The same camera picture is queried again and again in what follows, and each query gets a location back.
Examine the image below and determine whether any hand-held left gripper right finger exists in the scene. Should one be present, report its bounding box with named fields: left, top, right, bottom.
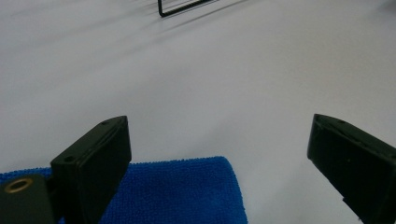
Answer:
left=306, top=113, right=396, bottom=224

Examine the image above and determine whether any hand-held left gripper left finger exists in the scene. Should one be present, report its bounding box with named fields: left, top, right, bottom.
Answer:
left=50, top=115, right=133, bottom=224

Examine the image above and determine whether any blue microfibre cloth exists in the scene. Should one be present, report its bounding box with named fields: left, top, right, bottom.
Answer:
left=0, top=156, right=249, bottom=224

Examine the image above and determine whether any black wire rack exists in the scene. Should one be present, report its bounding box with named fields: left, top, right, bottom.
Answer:
left=157, top=0, right=219, bottom=18

